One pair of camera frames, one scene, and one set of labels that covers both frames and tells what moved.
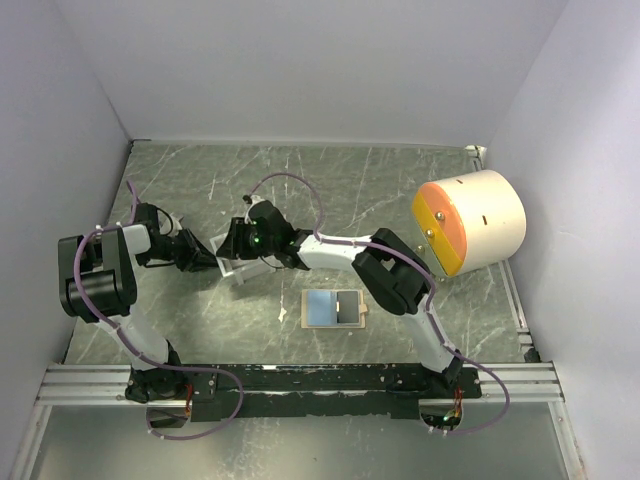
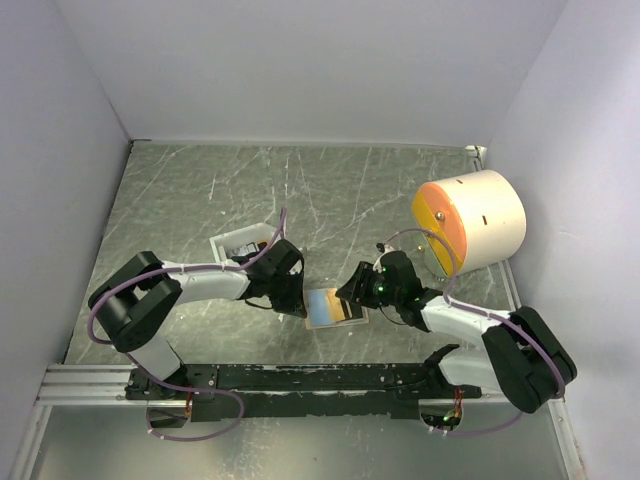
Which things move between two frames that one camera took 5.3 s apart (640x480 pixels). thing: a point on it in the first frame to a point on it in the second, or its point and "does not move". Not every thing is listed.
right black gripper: [234, 247] to [357, 286]
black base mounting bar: [307, 392] does not move
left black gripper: [197, 259] to [295, 305]
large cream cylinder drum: [470, 221] does not move
